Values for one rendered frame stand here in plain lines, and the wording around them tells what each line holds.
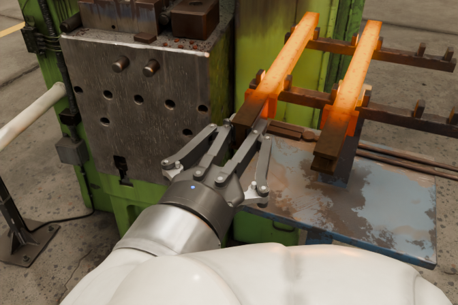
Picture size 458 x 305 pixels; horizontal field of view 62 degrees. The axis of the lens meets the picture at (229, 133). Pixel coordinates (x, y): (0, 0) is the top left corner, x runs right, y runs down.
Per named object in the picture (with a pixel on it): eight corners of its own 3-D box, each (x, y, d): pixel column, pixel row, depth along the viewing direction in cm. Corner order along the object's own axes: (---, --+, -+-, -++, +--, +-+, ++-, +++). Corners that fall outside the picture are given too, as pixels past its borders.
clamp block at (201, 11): (206, 41, 89) (204, 13, 85) (172, 37, 91) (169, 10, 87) (220, 22, 98) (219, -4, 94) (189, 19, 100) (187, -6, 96)
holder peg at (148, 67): (153, 78, 87) (151, 68, 85) (142, 77, 87) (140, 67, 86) (160, 70, 90) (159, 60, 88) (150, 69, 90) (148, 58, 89)
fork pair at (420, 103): (456, 126, 53) (462, 114, 52) (414, 117, 55) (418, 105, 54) (450, 57, 70) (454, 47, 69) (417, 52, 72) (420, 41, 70)
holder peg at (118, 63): (122, 74, 88) (120, 64, 87) (112, 73, 89) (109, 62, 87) (130, 66, 91) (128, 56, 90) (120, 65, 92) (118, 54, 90)
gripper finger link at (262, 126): (247, 139, 48) (270, 145, 47) (260, 118, 51) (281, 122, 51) (247, 148, 49) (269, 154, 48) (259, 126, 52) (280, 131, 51)
